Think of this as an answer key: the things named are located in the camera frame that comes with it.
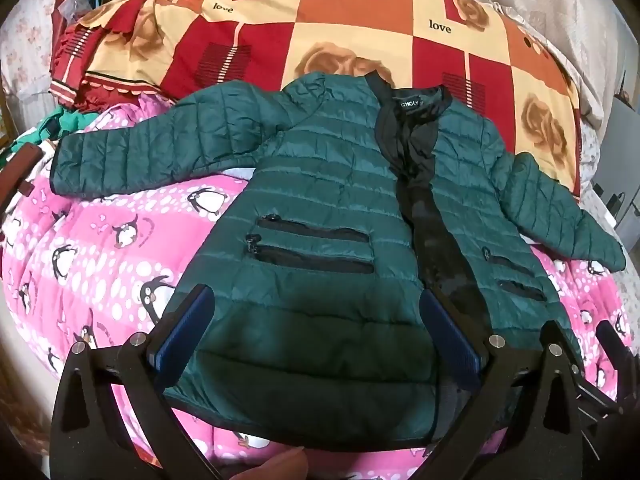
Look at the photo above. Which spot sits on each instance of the person's left hand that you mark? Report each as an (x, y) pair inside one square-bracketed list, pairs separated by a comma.
[(272, 472)]

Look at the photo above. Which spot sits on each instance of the brown wooden furniture piece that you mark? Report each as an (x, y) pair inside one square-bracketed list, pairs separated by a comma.
[(22, 165)]

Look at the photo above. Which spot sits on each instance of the green puffer jacket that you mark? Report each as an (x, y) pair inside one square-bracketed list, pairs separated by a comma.
[(310, 185)]

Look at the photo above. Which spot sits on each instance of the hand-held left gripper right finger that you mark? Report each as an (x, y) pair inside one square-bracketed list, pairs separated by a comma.
[(450, 335)]

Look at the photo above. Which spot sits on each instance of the bright green cloth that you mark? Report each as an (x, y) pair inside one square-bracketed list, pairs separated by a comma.
[(70, 122)]

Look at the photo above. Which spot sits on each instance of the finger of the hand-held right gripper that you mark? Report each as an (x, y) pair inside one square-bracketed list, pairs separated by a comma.
[(614, 340)]

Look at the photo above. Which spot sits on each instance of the pink penguin print blanket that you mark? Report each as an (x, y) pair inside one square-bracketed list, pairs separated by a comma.
[(100, 240)]

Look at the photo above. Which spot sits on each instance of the clear plastic bag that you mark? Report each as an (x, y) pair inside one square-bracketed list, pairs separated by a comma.
[(75, 2)]

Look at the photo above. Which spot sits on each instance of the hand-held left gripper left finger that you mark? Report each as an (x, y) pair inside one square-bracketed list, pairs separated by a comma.
[(184, 332)]

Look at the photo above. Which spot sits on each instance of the red orange checkered rose blanket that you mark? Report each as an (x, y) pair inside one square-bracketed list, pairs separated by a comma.
[(350, 25)]

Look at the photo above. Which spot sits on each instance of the pink floral white cloth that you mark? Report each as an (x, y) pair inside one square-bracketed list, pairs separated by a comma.
[(30, 45)]

